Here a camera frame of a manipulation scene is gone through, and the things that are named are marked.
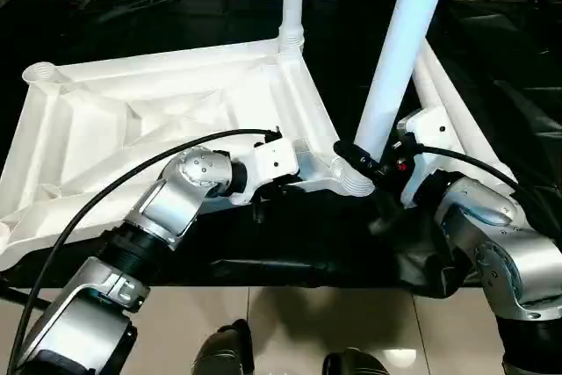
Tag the white plastic table top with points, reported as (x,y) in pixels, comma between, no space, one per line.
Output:
(132,120)

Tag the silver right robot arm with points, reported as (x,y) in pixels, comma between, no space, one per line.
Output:
(492,243)

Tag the black plastic mat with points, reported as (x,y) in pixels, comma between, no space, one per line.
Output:
(290,234)

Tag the person's black shoes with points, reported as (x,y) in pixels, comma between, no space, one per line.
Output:
(224,353)
(356,364)

